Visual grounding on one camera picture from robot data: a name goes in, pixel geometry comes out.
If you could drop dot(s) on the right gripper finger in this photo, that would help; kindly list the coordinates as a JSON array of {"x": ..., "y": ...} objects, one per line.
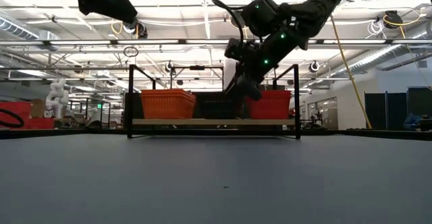
[
  {"x": 233, "y": 80},
  {"x": 254, "y": 90}
]

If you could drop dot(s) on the black slotted plastic basket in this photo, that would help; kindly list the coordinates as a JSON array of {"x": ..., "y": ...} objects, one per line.
[{"x": 216, "y": 106}]

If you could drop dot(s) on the orange slotted plastic basket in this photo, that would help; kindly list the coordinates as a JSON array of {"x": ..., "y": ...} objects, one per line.
[{"x": 168, "y": 104}]

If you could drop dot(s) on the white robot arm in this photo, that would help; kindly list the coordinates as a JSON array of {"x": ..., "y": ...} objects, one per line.
[{"x": 58, "y": 97}]

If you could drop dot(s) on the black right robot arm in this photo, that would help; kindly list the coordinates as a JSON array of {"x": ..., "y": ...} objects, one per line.
[{"x": 317, "y": 4}]

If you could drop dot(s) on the red slotted plastic basket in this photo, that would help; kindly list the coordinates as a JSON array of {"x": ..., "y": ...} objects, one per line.
[{"x": 273, "y": 106}]

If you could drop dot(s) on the narrow dark room partition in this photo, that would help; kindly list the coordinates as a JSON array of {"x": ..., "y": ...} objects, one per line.
[{"x": 374, "y": 111}]

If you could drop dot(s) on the wide dark room partition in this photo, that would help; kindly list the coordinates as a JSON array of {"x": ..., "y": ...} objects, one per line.
[{"x": 418, "y": 99}]

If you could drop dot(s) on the blue object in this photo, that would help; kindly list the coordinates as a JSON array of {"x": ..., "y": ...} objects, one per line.
[{"x": 412, "y": 122}]

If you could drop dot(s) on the dark device with yellow top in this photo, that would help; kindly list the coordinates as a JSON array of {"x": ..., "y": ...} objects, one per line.
[{"x": 426, "y": 122}]

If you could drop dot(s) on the brown cardboard box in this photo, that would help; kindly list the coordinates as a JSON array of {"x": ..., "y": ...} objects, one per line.
[{"x": 38, "y": 108}]

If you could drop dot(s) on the large red storage bin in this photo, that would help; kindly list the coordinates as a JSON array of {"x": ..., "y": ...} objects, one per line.
[{"x": 15, "y": 107}]

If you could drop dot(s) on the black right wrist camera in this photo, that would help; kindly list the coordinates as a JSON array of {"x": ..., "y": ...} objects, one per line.
[{"x": 241, "y": 50}]

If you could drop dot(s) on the black metal shelf frame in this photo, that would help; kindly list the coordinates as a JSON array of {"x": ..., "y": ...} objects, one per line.
[{"x": 130, "y": 99}]

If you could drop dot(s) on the silver ventilation duct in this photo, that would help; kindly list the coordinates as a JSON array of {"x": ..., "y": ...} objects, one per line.
[{"x": 20, "y": 31}]

